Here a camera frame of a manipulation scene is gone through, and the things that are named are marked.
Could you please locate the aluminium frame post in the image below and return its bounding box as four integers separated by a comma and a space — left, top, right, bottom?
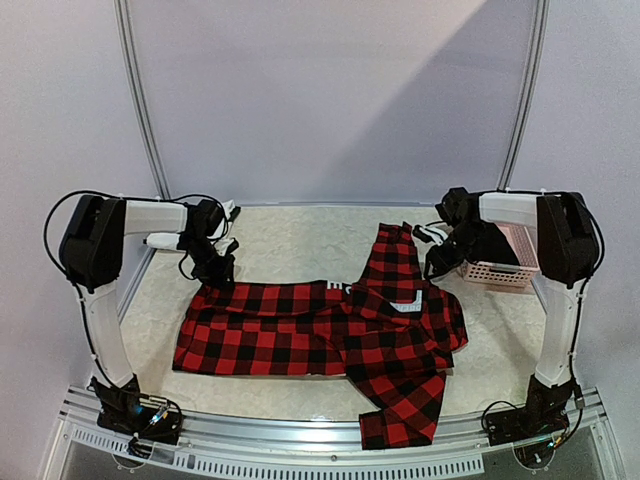
497, 0, 550, 191
113, 0, 176, 211

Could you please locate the right aluminium frame post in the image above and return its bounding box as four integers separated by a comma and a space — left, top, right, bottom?
497, 0, 550, 191

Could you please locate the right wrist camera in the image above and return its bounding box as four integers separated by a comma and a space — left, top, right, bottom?
412, 225, 449, 246

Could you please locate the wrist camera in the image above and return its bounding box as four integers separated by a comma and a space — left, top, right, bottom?
214, 238, 239, 256
412, 225, 449, 246

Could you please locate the red black plaid garment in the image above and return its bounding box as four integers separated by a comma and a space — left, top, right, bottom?
172, 223, 468, 450

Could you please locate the white green raglan t-shirt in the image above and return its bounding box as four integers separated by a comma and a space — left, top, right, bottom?
142, 199, 241, 251

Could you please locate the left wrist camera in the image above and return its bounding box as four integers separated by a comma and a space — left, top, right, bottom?
214, 238, 239, 256

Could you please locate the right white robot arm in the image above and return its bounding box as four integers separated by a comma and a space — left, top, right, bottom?
424, 187, 605, 389

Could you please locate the black garment in basket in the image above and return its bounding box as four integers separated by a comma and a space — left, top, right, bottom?
466, 223, 520, 266

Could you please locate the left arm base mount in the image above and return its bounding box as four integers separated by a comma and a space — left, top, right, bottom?
90, 375, 184, 445

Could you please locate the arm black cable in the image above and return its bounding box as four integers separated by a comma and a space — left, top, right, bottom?
42, 192, 231, 281
574, 197, 606, 291

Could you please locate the pink plastic laundry basket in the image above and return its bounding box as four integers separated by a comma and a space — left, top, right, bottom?
458, 224, 540, 288

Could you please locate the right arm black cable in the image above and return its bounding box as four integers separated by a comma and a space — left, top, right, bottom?
574, 197, 606, 291

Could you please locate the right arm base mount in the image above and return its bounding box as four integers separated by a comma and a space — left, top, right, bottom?
481, 375, 584, 446

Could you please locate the aluminium front rail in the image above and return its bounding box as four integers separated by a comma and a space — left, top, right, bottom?
41, 387, 631, 479

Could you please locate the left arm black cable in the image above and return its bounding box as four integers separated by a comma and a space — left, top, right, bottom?
42, 192, 231, 281

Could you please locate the left aluminium frame post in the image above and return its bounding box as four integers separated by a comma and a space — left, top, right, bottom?
113, 0, 176, 211

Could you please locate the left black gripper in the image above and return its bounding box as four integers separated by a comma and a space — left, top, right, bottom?
180, 235, 236, 291

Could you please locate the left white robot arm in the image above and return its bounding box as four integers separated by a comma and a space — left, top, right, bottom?
59, 191, 234, 389

